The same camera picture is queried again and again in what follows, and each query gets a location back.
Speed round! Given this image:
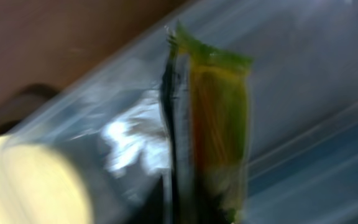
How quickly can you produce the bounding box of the green yellow snack wrapper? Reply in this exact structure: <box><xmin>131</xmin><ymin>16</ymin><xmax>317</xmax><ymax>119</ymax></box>
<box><xmin>160</xmin><ymin>23</ymin><xmax>254</xmax><ymax>223</ymax></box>

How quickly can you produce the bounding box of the yellow plate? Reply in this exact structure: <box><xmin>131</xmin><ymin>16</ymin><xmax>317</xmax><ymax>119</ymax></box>
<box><xmin>0</xmin><ymin>135</ymin><xmax>95</xmax><ymax>224</ymax></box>

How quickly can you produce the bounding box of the white tissue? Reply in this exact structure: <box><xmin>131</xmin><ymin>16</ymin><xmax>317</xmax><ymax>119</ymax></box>
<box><xmin>101</xmin><ymin>90</ymin><xmax>171</xmax><ymax>177</ymax></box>

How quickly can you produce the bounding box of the clear plastic waste bin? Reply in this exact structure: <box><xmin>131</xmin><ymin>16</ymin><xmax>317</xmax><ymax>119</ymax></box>
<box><xmin>6</xmin><ymin>1</ymin><xmax>358</xmax><ymax>223</ymax></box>

